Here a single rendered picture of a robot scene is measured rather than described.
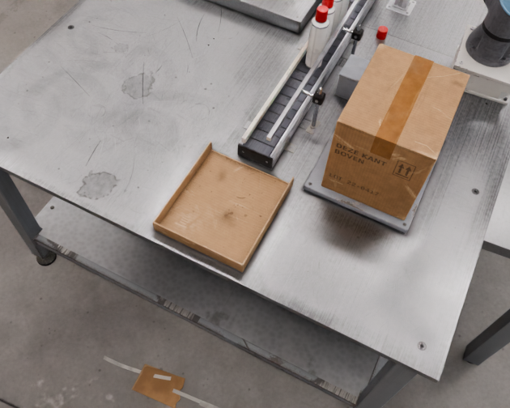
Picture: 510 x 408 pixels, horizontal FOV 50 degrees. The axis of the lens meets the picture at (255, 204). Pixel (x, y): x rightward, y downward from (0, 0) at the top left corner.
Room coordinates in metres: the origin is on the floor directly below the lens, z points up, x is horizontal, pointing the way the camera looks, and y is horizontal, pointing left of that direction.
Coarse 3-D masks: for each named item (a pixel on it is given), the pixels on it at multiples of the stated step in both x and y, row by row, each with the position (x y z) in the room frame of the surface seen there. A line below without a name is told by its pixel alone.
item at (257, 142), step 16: (352, 0) 1.61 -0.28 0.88; (352, 16) 1.53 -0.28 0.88; (336, 48) 1.37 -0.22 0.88; (304, 64) 1.28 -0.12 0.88; (288, 80) 1.21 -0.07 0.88; (288, 96) 1.14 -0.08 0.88; (304, 96) 1.15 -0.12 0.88; (272, 112) 1.08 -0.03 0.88; (256, 128) 1.01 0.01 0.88; (256, 144) 0.95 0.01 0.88; (272, 144) 0.96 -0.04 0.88
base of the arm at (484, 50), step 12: (480, 24) 1.39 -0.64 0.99; (480, 36) 1.34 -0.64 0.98; (492, 36) 1.32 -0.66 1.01; (468, 48) 1.35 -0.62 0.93; (480, 48) 1.32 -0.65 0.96; (492, 48) 1.30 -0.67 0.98; (504, 48) 1.30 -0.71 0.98; (480, 60) 1.30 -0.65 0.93; (492, 60) 1.29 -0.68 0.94; (504, 60) 1.30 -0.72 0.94
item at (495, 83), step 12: (468, 24) 1.47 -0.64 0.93; (468, 36) 1.41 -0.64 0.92; (456, 60) 1.31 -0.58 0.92; (468, 60) 1.31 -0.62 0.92; (468, 72) 1.27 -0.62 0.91; (480, 72) 1.26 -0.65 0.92; (492, 72) 1.27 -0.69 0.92; (504, 72) 1.27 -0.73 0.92; (468, 84) 1.27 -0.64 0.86; (480, 84) 1.26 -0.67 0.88; (492, 84) 1.24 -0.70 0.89; (504, 84) 1.23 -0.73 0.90; (480, 96) 1.25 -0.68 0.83; (492, 96) 1.24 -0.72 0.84; (504, 96) 1.24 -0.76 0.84
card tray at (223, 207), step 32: (224, 160) 0.92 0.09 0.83; (192, 192) 0.81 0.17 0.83; (224, 192) 0.82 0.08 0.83; (256, 192) 0.82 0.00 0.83; (288, 192) 0.83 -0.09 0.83; (160, 224) 0.70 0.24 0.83; (192, 224) 0.71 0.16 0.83; (224, 224) 0.72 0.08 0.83; (256, 224) 0.72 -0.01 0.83; (224, 256) 0.61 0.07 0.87
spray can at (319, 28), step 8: (320, 8) 1.29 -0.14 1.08; (320, 16) 1.27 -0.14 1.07; (312, 24) 1.27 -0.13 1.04; (320, 24) 1.27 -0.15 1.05; (328, 24) 1.28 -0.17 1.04; (312, 32) 1.27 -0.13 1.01; (320, 32) 1.26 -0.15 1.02; (312, 40) 1.27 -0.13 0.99; (320, 40) 1.26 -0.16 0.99; (312, 48) 1.27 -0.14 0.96; (320, 48) 1.26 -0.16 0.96; (312, 56) 1.26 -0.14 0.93; (312, 64) 1.26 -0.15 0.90; (320, 64) 1.27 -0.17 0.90
